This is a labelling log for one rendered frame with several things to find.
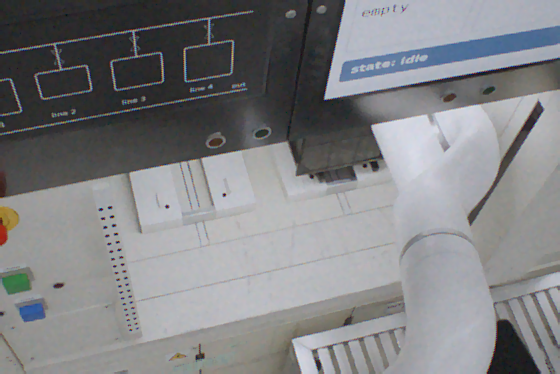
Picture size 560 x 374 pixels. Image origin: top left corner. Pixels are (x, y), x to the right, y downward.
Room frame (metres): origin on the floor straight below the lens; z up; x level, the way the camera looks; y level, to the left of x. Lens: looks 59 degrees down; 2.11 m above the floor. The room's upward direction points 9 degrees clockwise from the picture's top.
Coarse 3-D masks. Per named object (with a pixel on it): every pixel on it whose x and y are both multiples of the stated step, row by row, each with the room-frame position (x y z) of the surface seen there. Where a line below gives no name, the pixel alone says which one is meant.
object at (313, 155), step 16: (368, 128) 0.75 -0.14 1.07; (288, 144) 0.76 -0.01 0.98; (304, 144) 0.71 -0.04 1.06; (320, 144) 0.72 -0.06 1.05; (336, 144) 0.73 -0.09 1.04; (352, 144) 0.75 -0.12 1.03; (368, 144) 0.76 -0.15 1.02; (304, 160) 0.71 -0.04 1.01; (320, 160) 0.72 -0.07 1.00; (336, 160) 0.74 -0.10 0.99; (352, 160) 0.75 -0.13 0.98; (368, 160) 0.76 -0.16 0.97; (320, 176) 0.73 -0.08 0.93
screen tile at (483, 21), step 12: (504, 0) 0.56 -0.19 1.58; (516, 0) 0.56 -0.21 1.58; (528, 0) 0.57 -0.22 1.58; (540, 0) 0.58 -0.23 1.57; (552, 0) 0.58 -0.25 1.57; (480, 12) 0.55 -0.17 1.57; (492, 12) 0.56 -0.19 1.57; (504, 12) 0.56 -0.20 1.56; (516, 12) 0.57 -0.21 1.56; (528, 12) 0.57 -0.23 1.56; (540, 12) 0.58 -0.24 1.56; (552, 12) 0.59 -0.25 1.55; (480, 24) 0.55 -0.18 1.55; (492, 24) 0.56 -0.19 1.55; (504, 24) 0.56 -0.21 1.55; (516, 24) 0.57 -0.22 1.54
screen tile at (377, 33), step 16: (368, 0) 0.50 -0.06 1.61; (384, 0) 0.51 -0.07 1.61; (448, 0) 0.53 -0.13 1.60; (464, 0) 0.54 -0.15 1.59; (400, 16) 0.52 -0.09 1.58; (416, 16) 0.52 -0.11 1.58; (432, 16) 0.53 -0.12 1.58; (448, 16) 0.54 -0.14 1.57; (464, 16) 0.54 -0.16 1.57; (352, 32) 0.50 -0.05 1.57; (368, 32) 0.50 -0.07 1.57; (384, 32) 0.51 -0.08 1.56; (400, 32) 0.52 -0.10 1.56; (416, 32) 0.52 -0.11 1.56; (432, 32) 0.53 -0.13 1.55; (448, 32) 0.54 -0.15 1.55; (352, 48) 0.50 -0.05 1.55; (368, 48) 0.51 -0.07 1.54
